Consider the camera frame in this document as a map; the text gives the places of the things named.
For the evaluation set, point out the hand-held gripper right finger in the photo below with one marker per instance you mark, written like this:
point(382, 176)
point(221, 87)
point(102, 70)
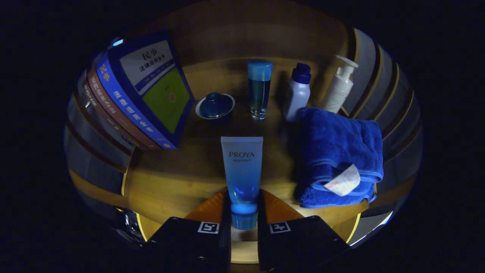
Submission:
point(262, 242)

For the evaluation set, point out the white bottle blue cap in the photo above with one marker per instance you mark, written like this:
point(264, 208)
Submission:
point(298, 94)

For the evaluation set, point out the brown book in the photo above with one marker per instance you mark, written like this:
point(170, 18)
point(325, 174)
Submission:
point(113, 110)
point(98, 110)

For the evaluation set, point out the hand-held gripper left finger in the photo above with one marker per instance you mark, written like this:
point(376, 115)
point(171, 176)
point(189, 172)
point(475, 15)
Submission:
point(226, 242)

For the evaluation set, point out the blue glass bottle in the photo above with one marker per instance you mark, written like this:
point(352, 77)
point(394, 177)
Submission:
point(260, 91)

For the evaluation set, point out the blue lidded teacup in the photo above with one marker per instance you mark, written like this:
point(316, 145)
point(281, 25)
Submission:
point(215, 106)

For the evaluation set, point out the wooden countertop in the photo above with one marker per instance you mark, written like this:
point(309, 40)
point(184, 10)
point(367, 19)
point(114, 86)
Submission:
point(182, 178)

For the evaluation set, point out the wooden cabinet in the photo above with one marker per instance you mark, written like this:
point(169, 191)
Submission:
point(246, 34)

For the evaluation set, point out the blue cosmetic tube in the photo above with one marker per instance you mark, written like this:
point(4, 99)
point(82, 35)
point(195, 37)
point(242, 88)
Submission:
point(242, 170)

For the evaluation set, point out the white pump bottle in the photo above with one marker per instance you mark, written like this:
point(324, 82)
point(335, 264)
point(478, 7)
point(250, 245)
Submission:
point(339, 89)

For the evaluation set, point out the blue book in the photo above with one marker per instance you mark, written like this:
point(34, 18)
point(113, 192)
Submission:
point(159, 87)

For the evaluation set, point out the blue folded towel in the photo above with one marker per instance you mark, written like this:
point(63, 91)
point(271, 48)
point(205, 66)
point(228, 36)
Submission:
point(333, 148)

